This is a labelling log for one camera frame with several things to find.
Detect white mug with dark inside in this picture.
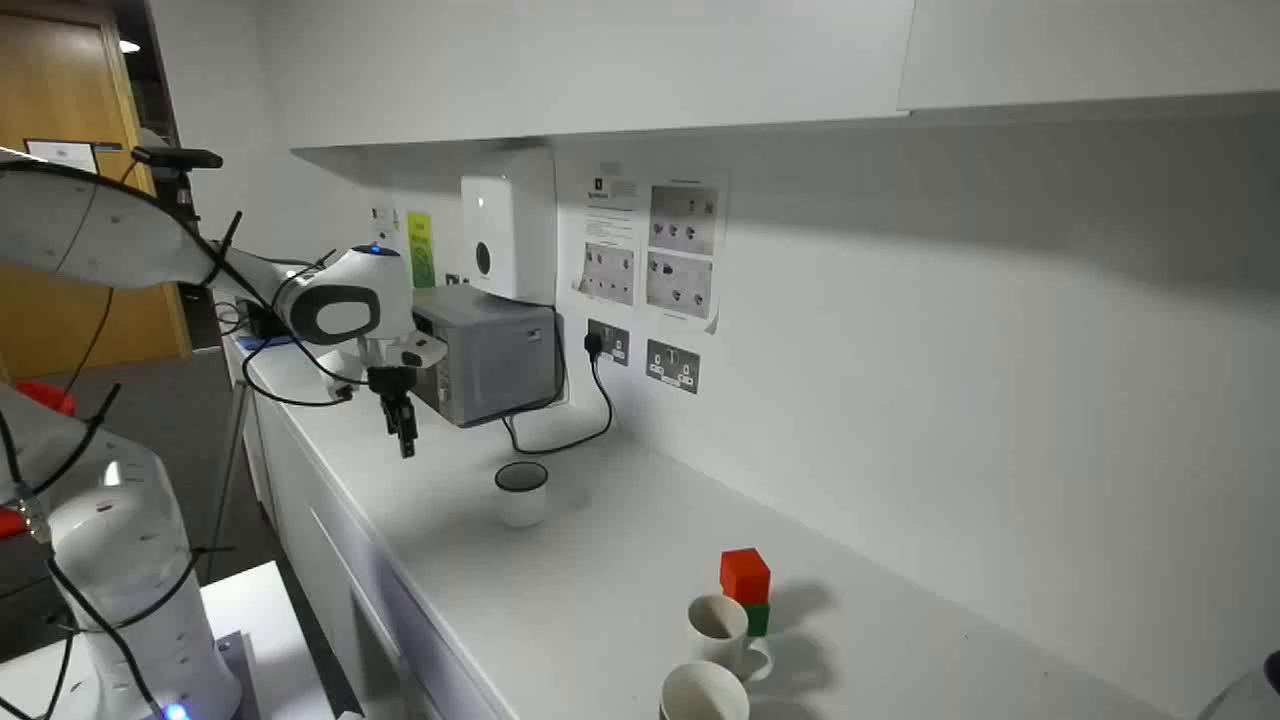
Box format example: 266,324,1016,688
682,596,770,685

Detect white mug near camera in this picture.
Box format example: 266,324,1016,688
660,660,752,720

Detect small white speckled cup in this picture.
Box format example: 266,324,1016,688
494,460,547,528

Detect black camera on stand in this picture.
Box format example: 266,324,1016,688
132,145,219,219

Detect wall socket with switches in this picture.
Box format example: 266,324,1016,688
644,339,700,392

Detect black microwave power cable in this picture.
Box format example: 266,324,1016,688
499,347,621,460

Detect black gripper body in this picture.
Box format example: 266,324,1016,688
368,366,415,457

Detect white upper wall cabinets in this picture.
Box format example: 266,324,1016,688
257,0,1280,146

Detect socket photo sheet right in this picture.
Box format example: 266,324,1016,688
644,182,720,321

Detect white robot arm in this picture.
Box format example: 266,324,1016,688
0,153,442,720

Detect red chair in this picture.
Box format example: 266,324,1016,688
15,378,76,414

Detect red cube block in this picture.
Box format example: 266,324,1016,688
720,548,770,607

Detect left wall socket with plug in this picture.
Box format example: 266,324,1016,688
586,321,626,364

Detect silver microwave oven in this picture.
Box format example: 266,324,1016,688
412,285,562,427

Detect white lower counter cabinets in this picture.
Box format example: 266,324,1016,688
248,345,507,720

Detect wooden door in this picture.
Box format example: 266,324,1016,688
0,0,190,378

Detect green cube block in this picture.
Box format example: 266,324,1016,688
743,605,770,636

